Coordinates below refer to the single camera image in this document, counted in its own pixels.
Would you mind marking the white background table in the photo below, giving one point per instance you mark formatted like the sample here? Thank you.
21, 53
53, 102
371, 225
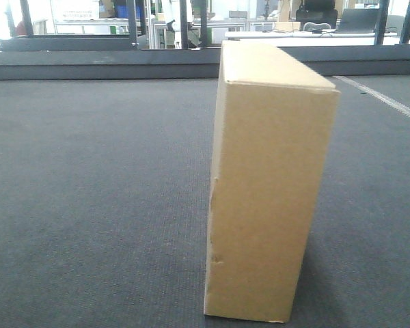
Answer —
303, 38

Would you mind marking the tall brown cardboard box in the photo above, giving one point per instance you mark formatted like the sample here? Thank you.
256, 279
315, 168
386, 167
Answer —
273, 120

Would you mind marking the dark grey conveyor belt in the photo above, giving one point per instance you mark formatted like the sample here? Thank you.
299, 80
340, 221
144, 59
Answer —
104, 192

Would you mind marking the black conveyor side rail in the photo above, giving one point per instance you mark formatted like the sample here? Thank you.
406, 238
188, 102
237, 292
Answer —
200, 64

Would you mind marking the dark grey laptop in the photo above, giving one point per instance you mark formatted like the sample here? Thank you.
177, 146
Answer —
358, 20

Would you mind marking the black office chair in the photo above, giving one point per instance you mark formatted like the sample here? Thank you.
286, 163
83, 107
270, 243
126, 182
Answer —
318, 12

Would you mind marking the small background cardboard box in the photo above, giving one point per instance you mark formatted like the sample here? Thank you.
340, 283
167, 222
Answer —
286, 26

